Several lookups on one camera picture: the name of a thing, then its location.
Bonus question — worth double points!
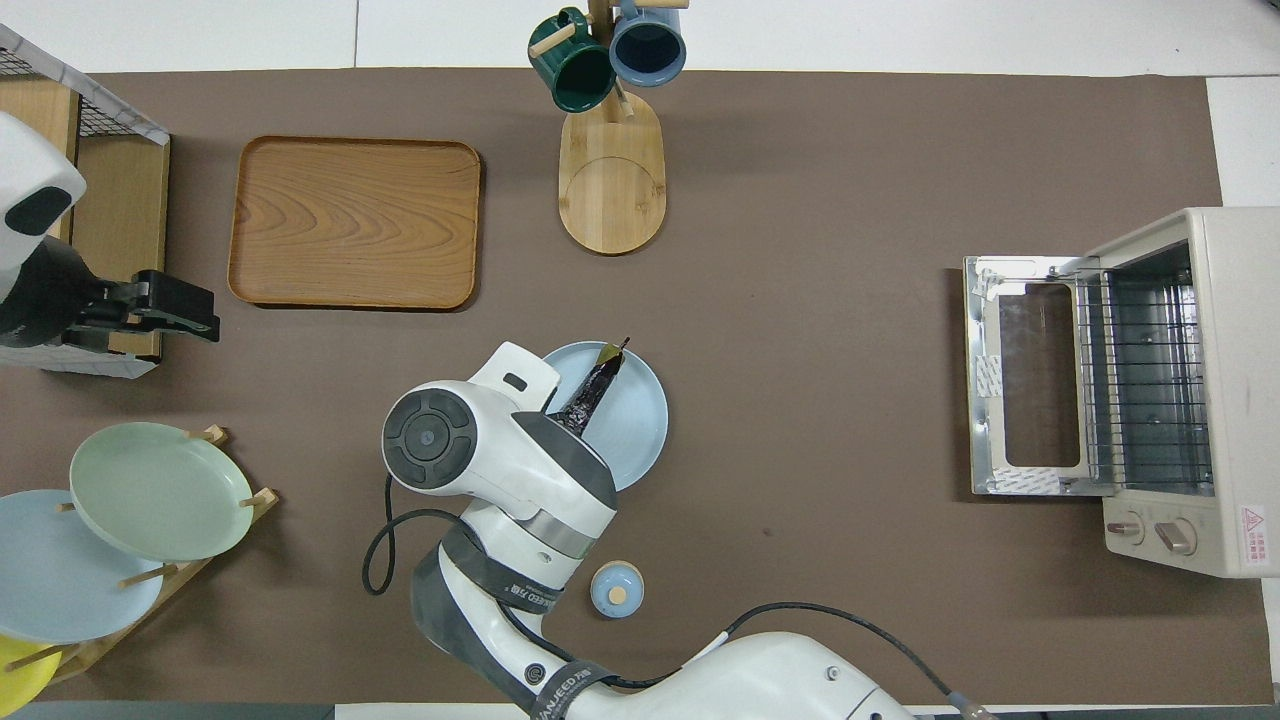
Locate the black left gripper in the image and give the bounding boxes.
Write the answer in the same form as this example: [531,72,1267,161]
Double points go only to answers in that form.
[0,235,221,354]

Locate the dark purple eggplant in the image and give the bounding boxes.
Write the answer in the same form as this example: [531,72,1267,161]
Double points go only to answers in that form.
[545,338,631,433]

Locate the light blue ribbed plate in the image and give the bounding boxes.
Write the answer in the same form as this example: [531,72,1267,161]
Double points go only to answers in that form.
[512,341,669,493]

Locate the white toaster oven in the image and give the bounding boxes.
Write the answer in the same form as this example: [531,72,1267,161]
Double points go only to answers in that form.
[1075,207,1280,579]

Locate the wooden step shelf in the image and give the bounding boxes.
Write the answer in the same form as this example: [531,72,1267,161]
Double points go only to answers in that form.
[0,78,171,359]

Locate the pale green plate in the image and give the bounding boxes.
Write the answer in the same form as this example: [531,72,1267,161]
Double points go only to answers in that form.
[69,421,255,562]

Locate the marble pattern cloth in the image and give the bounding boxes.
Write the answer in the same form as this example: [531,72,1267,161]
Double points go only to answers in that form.
[0,25,169,146]

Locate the wooden plate rack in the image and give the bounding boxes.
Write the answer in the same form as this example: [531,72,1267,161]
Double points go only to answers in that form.
[0,425,279,686]

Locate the wooden serving tray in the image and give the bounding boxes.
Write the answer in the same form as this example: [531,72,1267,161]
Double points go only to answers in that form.
[227,135,483,311]

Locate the light blue smooth plate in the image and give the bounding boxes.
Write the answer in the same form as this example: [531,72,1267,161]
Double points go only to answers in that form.
[0,489,166,645]

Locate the yellow plate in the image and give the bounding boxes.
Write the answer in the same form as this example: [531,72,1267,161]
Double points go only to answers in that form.
[0,635,61,709]

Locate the wooden mug tree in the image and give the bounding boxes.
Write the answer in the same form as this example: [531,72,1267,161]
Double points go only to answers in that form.
[528,0,691,256]

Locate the dark green mug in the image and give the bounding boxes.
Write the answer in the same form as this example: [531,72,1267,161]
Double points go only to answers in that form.
[528,8,617,114]

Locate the blue mug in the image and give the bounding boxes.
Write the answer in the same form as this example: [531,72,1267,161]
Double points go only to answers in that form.
[608,0,688,88]

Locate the brown table mat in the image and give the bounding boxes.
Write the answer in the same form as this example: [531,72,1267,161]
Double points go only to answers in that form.
[0,68,1271,706]

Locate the black wire basket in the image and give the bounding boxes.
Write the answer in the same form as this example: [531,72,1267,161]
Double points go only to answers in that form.
[0,25,169,379]

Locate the metal wire oven rack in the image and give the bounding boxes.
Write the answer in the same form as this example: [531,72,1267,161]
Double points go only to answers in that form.
[1078,270,1201,488]

